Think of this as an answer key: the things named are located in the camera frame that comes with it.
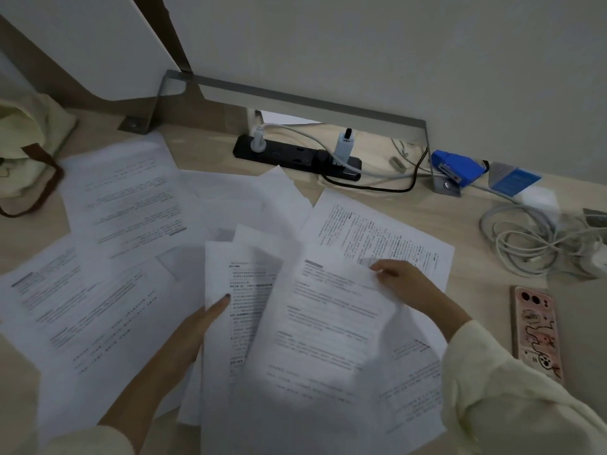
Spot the grey cable with inline switch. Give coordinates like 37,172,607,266
389,137,427,176

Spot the coiled white cable bundle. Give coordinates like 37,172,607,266
478,203,604,280

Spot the black power strip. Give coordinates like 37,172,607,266
232,133,364,182

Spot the white adapter with black connector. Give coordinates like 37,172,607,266
332,129,356,167

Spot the printed sheet with grey header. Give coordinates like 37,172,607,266
231,255,405,455

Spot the white charger block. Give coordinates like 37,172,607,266
519,186,561,214

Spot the person's right hand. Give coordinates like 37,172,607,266
369,259,473,340

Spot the pile of scattered printed papers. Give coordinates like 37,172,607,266
0,132,456,455

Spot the blue stapler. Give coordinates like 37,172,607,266
430,149,489,188

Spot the printed sheet with plain text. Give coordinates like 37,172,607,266
178,240,305,427

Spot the person's left forearm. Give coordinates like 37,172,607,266
43,351,191,455

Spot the phone with pink cartoon case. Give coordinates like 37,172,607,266
510,285,566,387

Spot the white board panel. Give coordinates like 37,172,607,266
0,0,184,103

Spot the person's right forearm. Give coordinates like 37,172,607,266
440,319,607,455

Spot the thin white charging cable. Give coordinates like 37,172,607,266
256,122,343,155

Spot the person's left hand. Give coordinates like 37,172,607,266
153,294,232,380

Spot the cream tote bag brown strap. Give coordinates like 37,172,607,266
0,96,79,219

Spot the black power cable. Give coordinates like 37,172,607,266
315,148,430,194

